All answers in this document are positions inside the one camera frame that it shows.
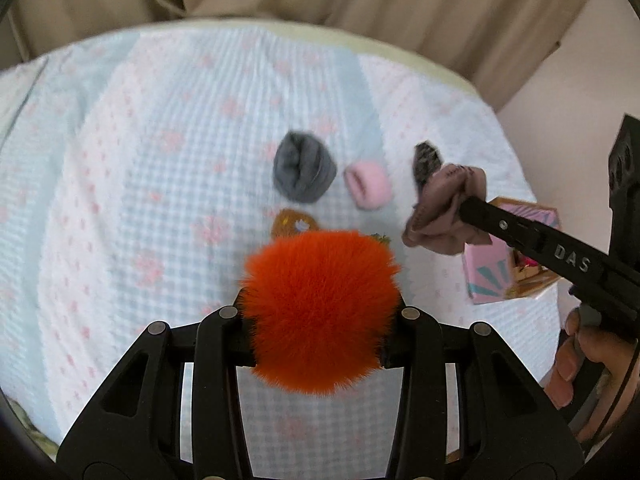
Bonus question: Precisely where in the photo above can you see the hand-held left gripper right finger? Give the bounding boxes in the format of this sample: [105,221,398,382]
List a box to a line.
[379,305,587,480]

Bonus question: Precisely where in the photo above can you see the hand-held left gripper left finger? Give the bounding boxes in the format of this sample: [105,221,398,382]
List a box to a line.
[56,304,261,480]

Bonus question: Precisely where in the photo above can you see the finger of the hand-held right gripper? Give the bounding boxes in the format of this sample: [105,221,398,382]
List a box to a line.
[459,196,612,281]

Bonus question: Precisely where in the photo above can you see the mauve soft cloth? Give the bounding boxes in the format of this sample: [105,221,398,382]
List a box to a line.
[402,162,496,256]

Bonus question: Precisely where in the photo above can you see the orange furry pompom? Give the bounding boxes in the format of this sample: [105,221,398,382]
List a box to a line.
[240,230,402,396]

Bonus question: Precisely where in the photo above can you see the person's right hand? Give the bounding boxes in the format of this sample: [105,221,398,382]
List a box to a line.
[544,305,631,410]

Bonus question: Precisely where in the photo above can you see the pink striped cardboard box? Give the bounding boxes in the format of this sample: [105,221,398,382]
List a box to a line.
[461,197,565,306]

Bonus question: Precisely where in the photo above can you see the dark patterned sock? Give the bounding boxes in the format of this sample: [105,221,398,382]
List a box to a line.
[412,141,446,193]

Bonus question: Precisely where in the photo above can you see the blue pink floral blanket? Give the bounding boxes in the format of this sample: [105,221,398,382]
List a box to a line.
[0,24,562,463]

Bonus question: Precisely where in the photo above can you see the pink rolled socks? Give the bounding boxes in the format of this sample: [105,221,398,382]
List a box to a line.
[343,160,392,209]

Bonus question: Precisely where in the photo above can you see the grey rolled socks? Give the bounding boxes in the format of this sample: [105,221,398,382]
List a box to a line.
[272,130,337,205]

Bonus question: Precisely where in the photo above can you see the cream bed sheet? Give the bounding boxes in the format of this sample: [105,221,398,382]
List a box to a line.
[140,16,501,111]

